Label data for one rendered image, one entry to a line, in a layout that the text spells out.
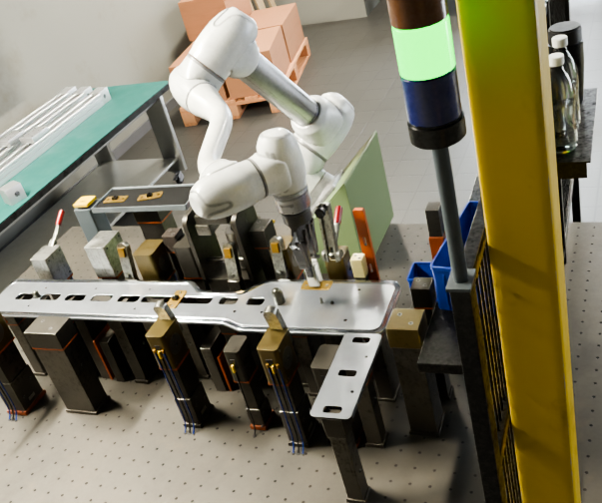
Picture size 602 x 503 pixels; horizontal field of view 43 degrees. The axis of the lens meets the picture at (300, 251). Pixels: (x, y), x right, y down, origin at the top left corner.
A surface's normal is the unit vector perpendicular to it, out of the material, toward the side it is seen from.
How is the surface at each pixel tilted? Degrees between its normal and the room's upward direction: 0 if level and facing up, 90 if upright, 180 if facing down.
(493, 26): 90
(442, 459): 0
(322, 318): 0
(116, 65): 90
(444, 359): 0
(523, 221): 90
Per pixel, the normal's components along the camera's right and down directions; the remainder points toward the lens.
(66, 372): -0.33, 0.57
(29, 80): 0.91, 0.00
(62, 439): -0.23, -0.82
